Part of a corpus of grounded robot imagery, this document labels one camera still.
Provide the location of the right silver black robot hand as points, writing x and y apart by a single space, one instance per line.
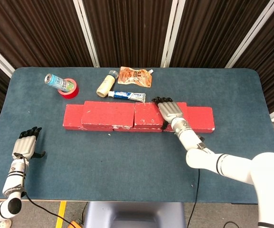
171 110

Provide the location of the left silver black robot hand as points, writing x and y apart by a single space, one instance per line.
25 147

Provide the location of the red foam brick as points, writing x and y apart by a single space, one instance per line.
106 114
201 118
139 129
146 114
72 116

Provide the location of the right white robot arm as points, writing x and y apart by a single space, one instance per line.
222 161

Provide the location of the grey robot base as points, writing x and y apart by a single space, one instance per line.
134 216

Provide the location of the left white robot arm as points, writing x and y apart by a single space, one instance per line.
13 183

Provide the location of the blue white toothpaste tube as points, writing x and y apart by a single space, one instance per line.
127 95

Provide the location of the orange spouted pouch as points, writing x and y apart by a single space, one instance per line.
134 77

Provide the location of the cream plastic bottle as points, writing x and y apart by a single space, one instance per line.
106 85

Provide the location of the red tape roll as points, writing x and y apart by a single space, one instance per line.
71 95

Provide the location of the blue white drink can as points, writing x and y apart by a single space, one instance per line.
56 82

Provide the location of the white power strip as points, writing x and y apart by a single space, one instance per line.
2 224

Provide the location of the blue felt table cover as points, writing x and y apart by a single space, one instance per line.
115 171

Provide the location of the orange object on floor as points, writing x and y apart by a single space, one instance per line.
76 225

